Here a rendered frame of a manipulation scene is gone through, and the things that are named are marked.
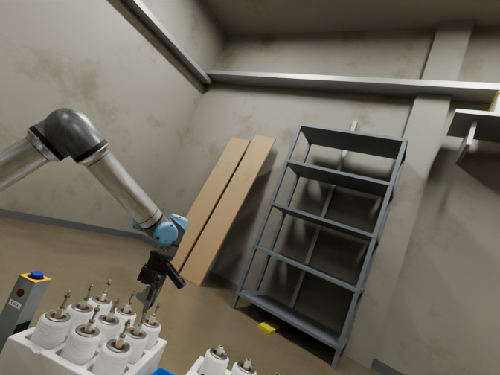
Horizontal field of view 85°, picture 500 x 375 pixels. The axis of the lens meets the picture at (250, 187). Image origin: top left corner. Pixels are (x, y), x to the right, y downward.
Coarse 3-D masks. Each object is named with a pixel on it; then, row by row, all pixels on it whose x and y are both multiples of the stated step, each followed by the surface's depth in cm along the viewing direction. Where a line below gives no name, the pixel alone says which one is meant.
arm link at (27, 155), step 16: (32, 128) 76; (16, 144) 74; (32, 144) 75; (48, 144) 76; (0, 160) 72; (16, 160) 73; (32, 160) 75; (48, 160) 79; (0, 176) 72; (16, 176) 75; (0, 192) 75
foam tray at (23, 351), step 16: (16, 336) 86; (16, 352) 84; (32, 352) 84; (48, 352) 85; (96, 352) 94; (144, 352) 104; (160, 352) 113; (0, 368) 84; (16, 368) 83; (32, 368) 83; (48, 368) 82; (64, 368) 82; (80, 368) 83; (128, 368) 92; (144, 368) 99
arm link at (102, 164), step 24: (48, 120) 71; (72, 120) 71; (72, 144) 70; (96, 144) 72; (96, 168) 74; (120, 168) 78; (120, 192) 78; (144, 192) 85; (144, 216) 83; (168, 240) 86
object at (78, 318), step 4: (68, 308) 101; (68, 312) 100; (72, 312) 99; (76, 312) 100; (80, 312) 100; (84, 312) 101; (88, 312) 102; (92, 312) 104; (72, 316) 99; (76, 316) 99; (80, 316) 100; (84, 316) 101; (88, 316) 102; (76, 320) 99; (80, 320) 100; (84, 320) 101; (88, 320) 102; (72, 324) 99; (76, 324) 99; (72, 328) 99; (68, 332) 99
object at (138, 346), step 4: (128, 336) 97; (124, 340) 96; (128, 340) 96; (132, 340) 96; (136, 340) 97; (140, 340) 98; (144, 340) 99; (132, 344) 96; (136, 344) 96; (140, 344) 97; (144, 344) 99; (132, 348) 96; (136, 348) 97; (140, 348) 98; (132, 352) 96; (136, 352) 97; (140, 352) 98; (132, 356) 96; (136, 356) 97; (140, 356) 99; (132, 360) 96; (136, 360) 98; (132, 364) 97
